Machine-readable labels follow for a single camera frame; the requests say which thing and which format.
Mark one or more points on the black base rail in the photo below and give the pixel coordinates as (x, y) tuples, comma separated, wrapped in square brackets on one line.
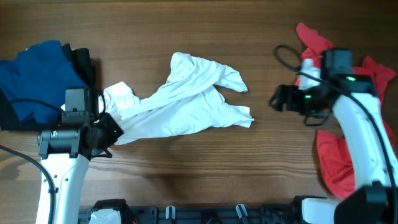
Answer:
[(263, 214)]

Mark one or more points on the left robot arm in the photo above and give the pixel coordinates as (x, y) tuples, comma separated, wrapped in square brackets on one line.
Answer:
[(85, 131)]

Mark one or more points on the red t-shirt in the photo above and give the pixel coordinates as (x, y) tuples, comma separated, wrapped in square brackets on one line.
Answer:
[(335, 162)]

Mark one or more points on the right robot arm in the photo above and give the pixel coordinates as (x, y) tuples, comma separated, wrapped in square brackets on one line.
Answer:
[(334, 89)]

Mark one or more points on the black folded garment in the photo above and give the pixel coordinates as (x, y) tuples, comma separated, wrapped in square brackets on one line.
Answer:
[(81, 61)]

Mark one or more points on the blue folded shirt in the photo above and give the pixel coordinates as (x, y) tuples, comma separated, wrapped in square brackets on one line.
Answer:
[(42, 72)]

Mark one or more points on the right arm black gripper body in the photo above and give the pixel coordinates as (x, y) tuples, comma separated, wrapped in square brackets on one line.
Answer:
[(301, 101)]

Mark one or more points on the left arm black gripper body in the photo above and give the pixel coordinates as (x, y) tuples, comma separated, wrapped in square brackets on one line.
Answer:
[(111, 129)]

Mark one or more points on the white t-shirt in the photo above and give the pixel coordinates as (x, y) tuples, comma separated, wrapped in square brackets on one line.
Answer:
[(187, 103)]

